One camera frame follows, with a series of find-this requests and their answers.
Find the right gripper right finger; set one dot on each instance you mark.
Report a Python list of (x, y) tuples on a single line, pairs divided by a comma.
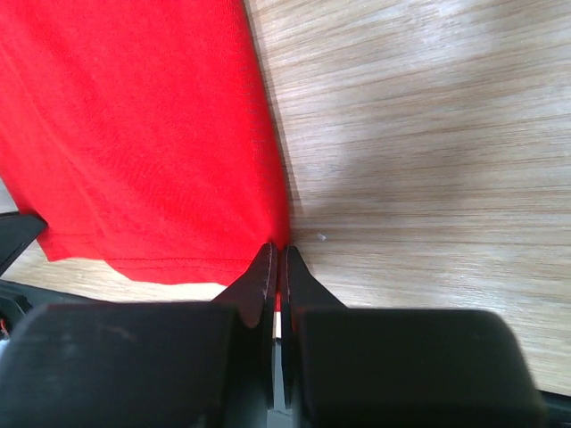
[(347, 367)]

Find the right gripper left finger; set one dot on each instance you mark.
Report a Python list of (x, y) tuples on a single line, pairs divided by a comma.
[(90, 363)]

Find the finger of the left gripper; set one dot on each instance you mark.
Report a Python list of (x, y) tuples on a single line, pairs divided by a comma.
[(17, 232)]

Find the red t shirt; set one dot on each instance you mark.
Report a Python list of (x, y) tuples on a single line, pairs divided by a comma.
[(140, 132)]

